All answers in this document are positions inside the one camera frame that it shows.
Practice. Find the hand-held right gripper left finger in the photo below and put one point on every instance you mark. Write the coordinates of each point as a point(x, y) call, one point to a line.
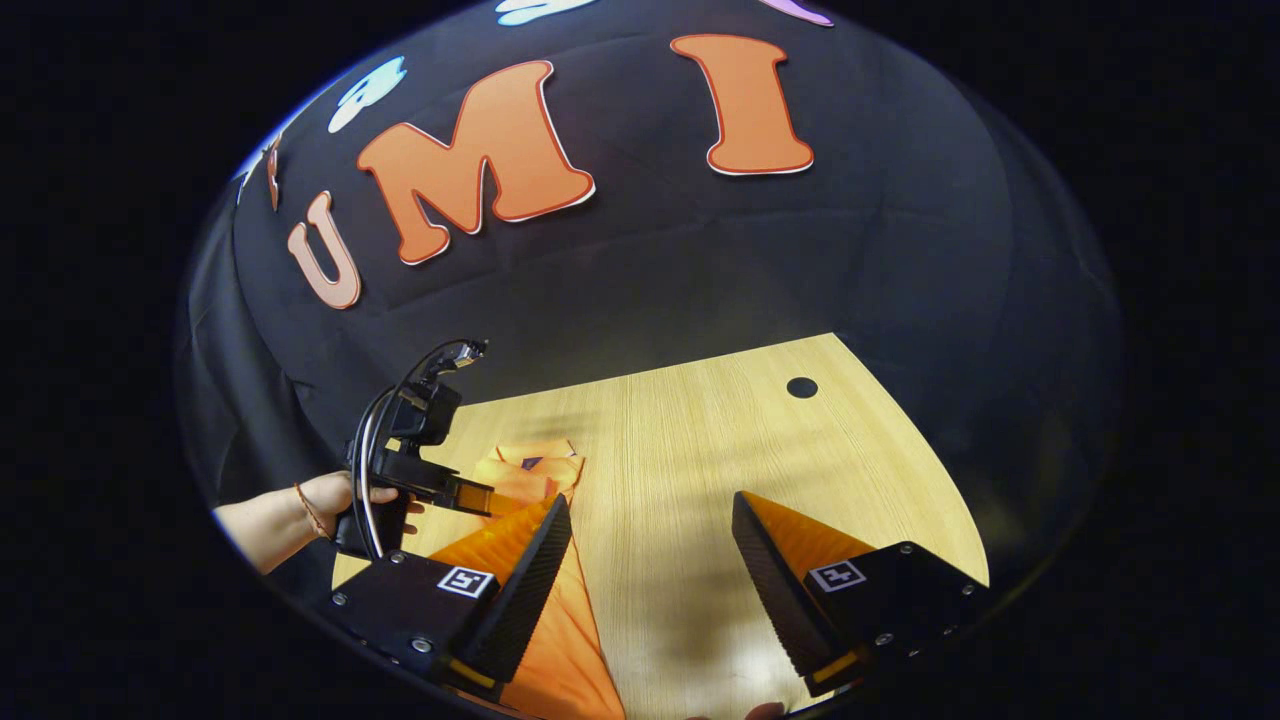
point(530, 590)

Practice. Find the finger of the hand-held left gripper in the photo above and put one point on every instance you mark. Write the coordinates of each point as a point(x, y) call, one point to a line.
point(470, 496)

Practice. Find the orange T-shirt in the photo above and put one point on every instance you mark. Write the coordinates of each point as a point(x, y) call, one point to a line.
point(570, 650)

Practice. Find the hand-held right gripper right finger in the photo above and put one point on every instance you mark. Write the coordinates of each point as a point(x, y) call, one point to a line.
point(775, 590)

